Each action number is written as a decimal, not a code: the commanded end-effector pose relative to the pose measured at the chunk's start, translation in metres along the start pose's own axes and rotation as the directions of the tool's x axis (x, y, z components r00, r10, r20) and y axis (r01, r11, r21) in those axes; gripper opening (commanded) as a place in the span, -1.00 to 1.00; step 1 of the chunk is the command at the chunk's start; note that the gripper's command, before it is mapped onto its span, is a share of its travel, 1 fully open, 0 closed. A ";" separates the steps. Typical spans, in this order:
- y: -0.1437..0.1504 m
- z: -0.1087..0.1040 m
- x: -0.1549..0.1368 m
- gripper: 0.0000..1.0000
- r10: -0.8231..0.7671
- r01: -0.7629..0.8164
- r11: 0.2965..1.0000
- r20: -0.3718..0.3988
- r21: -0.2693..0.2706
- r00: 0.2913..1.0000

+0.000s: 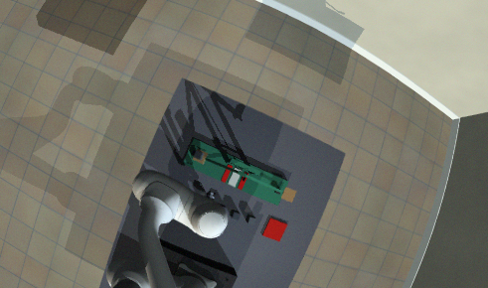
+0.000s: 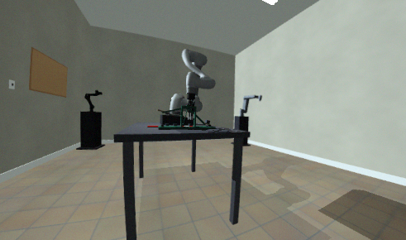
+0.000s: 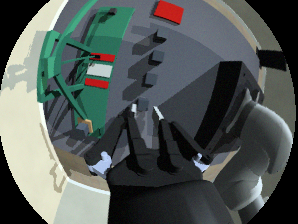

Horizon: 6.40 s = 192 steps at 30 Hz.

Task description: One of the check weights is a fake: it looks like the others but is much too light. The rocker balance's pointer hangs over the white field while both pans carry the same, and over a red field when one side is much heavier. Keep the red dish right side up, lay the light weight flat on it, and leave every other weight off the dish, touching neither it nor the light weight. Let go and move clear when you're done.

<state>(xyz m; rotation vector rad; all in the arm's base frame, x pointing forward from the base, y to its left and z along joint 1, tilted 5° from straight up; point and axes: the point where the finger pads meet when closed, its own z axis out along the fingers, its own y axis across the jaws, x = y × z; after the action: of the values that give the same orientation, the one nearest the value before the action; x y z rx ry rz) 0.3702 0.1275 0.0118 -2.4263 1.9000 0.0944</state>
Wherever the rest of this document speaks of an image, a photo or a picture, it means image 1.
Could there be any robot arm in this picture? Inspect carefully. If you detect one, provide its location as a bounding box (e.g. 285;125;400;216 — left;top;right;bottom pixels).
106;170;228;288

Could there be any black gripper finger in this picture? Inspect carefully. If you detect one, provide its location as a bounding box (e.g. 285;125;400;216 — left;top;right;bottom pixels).
207;191;216;199

